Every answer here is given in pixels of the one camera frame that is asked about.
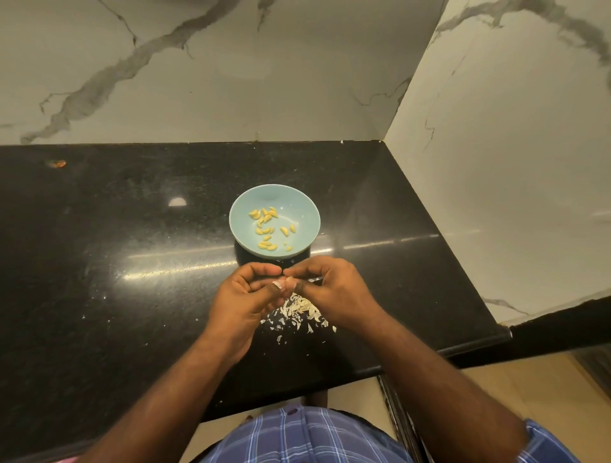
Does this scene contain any person's right hand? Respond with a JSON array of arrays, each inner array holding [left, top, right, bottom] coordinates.
[[283, 256, 385, 335]]

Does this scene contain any person's left hand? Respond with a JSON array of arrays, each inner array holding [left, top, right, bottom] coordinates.
[[204, 262, 290, 364]]

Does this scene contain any pile of garlic skins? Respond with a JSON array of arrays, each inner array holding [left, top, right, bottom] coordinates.
[[260, 292, 337, 347]]

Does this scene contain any light blue bowl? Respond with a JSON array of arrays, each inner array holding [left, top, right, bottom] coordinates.
[[229, 184, 322, 261]]

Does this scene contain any cluster of peeled garlic cloves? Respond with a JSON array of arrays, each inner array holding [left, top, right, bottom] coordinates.
[[248, 206, 299, 253]]

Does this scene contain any person's right forearm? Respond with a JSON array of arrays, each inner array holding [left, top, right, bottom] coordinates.
[[357, 313, 528, 463]]

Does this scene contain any person's left forearm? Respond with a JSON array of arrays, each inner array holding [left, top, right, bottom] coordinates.
[[78, 336, 244, 463]]

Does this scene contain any black cabinet trim strip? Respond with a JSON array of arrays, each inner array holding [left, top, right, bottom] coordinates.
[[378, 375, 426, 463]]

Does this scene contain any blue plaid shirt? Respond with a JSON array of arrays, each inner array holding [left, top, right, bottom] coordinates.
[[195, 405, 580, 463]]

